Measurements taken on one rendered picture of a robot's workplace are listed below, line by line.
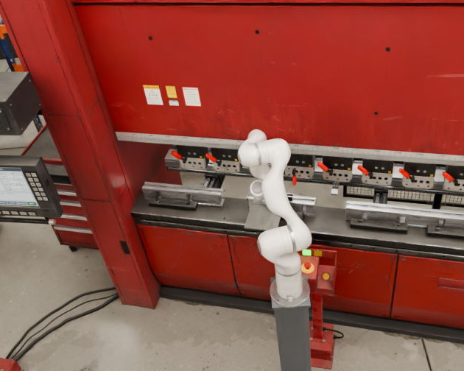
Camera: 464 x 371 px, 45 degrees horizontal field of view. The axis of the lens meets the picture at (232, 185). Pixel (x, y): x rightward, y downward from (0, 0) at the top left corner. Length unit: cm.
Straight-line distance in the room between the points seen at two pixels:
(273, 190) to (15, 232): 303
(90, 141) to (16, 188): 44
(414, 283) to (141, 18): 205
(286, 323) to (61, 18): 177
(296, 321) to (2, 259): 276
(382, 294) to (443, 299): 33
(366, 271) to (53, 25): 209
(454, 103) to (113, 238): 208
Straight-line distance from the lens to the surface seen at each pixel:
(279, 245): 236
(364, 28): 246
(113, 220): 337
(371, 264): 325
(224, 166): 305
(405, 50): 250
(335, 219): 318
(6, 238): 497
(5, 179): 294
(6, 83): 275
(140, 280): 378
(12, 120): 268
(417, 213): 311
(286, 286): 258
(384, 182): 293
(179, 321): 391
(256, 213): 306
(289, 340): 290
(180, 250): 354
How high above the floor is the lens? 317
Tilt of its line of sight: 42 degrees down
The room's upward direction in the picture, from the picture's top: 9 degrees counter-clockwise
